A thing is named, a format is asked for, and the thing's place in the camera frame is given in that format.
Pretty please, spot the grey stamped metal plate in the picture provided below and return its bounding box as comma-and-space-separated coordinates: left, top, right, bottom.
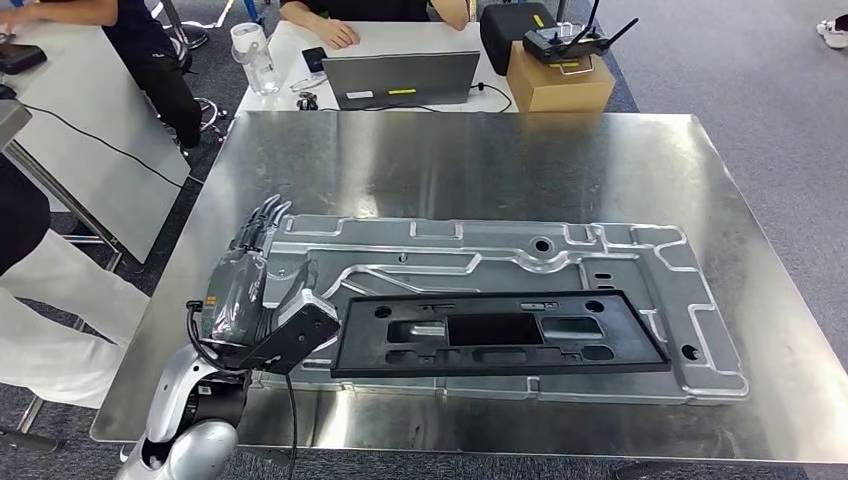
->
251, 213, 751, 405

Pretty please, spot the thin black table cable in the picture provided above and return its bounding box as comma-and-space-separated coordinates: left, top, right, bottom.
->
0, 86, 185, 191

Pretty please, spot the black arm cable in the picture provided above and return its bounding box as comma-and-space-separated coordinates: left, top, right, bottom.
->
185, 299, 301, 480

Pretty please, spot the grey metal frame stand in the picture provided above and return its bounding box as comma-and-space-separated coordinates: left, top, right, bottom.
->
0, 99, 127, 452

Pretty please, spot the white desk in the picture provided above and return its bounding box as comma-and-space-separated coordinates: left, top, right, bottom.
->
235, 19, 519, 114

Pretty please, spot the person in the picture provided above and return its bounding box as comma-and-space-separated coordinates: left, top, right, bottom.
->
816, 13, 848, 50
0, 0, 203, 150
0, 155, 152, 411
279, 0, 470, 51

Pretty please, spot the black bag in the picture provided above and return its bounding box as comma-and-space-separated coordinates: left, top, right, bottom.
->
479, 1, 559, 76

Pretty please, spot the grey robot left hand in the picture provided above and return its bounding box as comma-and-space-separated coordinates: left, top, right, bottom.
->
199, 194, 320, 347

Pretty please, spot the flat black device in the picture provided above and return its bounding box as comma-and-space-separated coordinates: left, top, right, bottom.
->
0, 43, 49, 76

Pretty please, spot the black laptop cable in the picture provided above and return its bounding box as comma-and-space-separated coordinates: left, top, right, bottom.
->
468, 81, 515, 114

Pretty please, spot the clear water bottle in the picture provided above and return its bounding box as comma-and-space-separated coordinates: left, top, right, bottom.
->
229, 21, 282, 97

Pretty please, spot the stainless steel workbench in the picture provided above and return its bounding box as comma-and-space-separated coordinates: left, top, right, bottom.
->
89, 111, 848, 465

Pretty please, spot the brown cardboard box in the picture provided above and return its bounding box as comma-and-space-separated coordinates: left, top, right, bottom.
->
506, 40, 617, 114

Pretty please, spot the black smartphone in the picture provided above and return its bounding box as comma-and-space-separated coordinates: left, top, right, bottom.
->
301, 46, 330, 75

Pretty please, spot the black plastic frame part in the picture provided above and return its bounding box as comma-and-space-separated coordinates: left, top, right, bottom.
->
329, 289, 672, 380

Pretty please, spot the white side table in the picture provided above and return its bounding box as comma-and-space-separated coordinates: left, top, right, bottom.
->
0, 19, 193, 264

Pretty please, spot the grey laptop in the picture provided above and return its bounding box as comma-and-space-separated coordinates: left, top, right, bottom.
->
321, 50, 482, 111

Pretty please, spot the black remote controller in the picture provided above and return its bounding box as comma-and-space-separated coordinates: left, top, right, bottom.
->
521, 0, 641, 66

